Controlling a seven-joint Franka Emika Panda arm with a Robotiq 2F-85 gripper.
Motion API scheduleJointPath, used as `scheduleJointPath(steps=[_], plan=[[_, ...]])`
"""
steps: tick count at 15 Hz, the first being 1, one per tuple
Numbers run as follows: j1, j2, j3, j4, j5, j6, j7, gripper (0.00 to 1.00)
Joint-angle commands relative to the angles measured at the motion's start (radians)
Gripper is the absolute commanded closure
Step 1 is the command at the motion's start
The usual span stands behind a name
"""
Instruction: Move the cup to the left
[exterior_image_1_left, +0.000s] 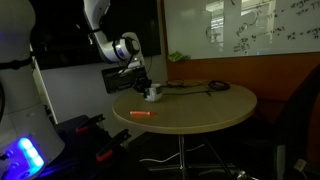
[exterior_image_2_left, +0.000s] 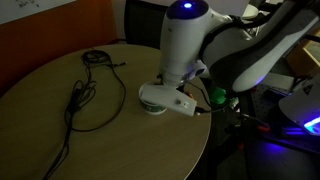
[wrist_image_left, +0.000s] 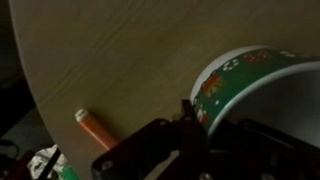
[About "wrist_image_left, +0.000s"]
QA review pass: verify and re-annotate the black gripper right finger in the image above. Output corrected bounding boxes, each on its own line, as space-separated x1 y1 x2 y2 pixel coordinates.
207 117 268 152

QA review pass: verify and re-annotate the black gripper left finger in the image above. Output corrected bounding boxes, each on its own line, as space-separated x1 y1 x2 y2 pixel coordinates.
179 98 207 135

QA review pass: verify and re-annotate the white cup with green band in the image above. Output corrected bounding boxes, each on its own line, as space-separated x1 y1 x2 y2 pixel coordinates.
189 45 320 149

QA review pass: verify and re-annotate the orange marker with white cap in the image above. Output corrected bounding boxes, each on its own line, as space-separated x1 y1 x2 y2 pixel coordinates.
73 108 120 152

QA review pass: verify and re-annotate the crumpled white and green bag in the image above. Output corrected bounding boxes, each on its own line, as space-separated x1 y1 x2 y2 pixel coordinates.
26 143 82 180

